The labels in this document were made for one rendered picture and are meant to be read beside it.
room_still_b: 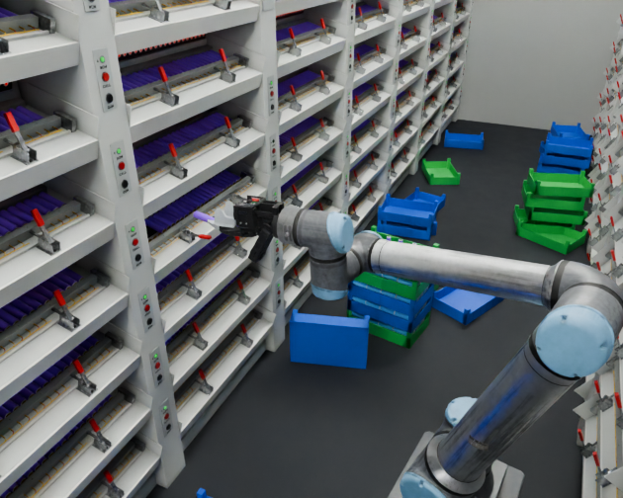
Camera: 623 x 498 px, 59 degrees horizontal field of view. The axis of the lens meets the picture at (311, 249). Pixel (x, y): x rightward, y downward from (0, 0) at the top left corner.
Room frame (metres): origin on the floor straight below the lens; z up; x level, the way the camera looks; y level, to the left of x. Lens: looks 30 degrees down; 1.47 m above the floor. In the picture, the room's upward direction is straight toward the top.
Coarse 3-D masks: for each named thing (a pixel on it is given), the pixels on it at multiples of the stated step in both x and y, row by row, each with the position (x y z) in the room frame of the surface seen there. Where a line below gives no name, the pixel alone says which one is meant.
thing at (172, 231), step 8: (240, 184) 1.68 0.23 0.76; (248, 184) 1.72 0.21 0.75; (224, 192) 1.61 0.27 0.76; (232, 192) 1.64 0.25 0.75; (216, 200) 1.56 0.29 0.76; (224, 200) 1.59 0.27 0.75; (200, 208) 1.49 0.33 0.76; (208, 208) 1.51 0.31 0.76; (216, 208) 1.53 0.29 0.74; (192, 216) 1.44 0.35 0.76; (176, 224) 1.39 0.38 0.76; (184, 224) 1.40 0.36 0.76; (192, 224) 1.42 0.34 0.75; (168, 232) 1.34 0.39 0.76; (176, 232) 1.37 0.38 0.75; (152, 240) 1.29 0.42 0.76; (160, 240) 1.30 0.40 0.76; (152, 248) 1.27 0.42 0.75; (152, 256) 1.25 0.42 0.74
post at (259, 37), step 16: (272, 16) 1.81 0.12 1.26; (224, 32) 1.80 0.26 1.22; (240, 32) 1.77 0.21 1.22; (256, 32) 1.75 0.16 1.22; (272, 32) 1.81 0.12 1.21; (256, 48) 1.75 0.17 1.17; (272, 48) 1.80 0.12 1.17; (272, 64) 1.80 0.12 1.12; (240, 96) 1.78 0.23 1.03; (256, 96) 1.76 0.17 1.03; (256, 112) 1.76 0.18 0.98; (272, 128) 1.79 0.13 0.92; (240, 160) 1.79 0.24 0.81; (256, 160) 1.76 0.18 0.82; (272, 176) 1.78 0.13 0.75; (272, 240) 1.76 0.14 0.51; (272, 256) 1.76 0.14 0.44; (272, 288) 1.75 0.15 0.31; (272, 304) 1.74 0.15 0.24; (272, 336) 1.75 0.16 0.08
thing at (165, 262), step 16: (240, 176) 1.76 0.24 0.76; (256, 176) 1.76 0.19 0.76; (256, 192) 1.70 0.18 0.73; (160, 208) 1.48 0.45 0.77; (208, 224) 1.46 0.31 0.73; (176, 240) 1.35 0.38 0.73; (208, 240) 1.43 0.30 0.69; (160, 256) 1.27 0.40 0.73; (176, 256) 1.28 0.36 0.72; (160, 272) 1.22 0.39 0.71
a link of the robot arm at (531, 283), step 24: (360, 240) 1.23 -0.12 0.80; (384, 240) 1.21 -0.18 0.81; (360, 264) 1.17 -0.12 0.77; (384, 264) 1.15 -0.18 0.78; (408, 264) 1.11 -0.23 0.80; (432, 264) 1.08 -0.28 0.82; (456, 264) 1.05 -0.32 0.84; (480, 264) 1.03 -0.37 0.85; (504, 264) 1.01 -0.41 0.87; (528, 264) 0.99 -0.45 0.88; (576, 264) 0.94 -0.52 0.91; (456, 288) 1.05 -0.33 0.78; (480, 288) 1.00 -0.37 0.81; (504, 288) 0.97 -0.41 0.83; (528, 288) 0.94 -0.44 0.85; (552, 288) 0.91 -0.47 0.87
